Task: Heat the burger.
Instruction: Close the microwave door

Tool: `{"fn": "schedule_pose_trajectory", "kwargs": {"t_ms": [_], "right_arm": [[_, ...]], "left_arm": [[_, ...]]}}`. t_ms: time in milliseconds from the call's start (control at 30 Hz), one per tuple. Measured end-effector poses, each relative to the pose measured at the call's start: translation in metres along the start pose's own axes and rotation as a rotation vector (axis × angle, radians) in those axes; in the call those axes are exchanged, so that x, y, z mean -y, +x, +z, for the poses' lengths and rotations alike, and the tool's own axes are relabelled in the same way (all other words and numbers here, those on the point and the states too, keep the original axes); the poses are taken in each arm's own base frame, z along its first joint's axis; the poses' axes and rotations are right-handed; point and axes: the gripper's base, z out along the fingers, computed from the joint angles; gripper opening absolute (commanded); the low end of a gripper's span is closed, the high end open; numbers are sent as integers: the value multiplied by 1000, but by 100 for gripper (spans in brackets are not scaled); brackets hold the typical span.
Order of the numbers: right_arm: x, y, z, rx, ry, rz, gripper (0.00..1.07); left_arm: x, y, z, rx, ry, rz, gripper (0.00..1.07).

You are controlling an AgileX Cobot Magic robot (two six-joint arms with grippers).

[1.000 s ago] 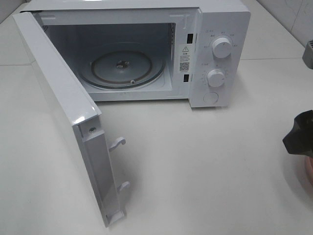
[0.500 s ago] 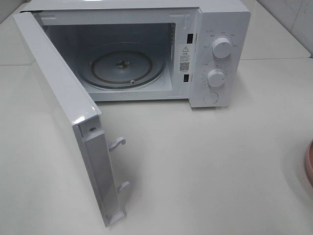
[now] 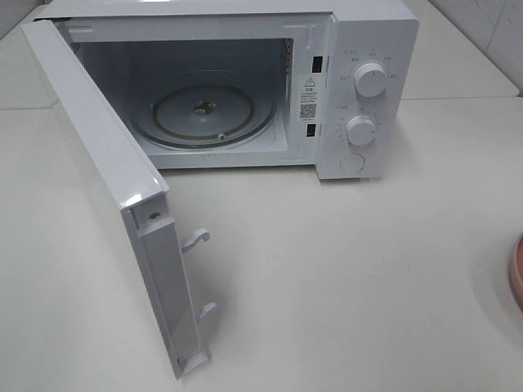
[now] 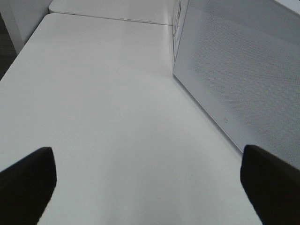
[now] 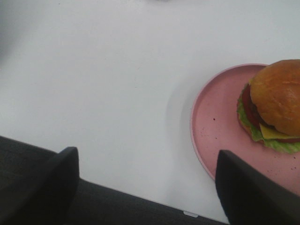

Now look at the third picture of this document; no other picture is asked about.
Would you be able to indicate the round white door button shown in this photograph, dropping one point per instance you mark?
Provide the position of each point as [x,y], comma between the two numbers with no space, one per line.
[352,163]

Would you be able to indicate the pink round plate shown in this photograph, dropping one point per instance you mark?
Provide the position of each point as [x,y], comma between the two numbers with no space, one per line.
[515,273]

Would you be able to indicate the glass turntable tray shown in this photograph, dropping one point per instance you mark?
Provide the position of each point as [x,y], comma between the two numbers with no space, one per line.
[202,109]

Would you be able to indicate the white microwave door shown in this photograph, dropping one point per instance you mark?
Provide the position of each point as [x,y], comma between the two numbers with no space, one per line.
[128,194]

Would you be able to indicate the white microwave oven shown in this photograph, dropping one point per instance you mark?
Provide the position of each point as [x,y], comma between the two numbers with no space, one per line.
[308,51]

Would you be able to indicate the white dial knob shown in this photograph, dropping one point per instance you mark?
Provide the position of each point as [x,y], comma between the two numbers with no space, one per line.
[370,79]
[360,130]

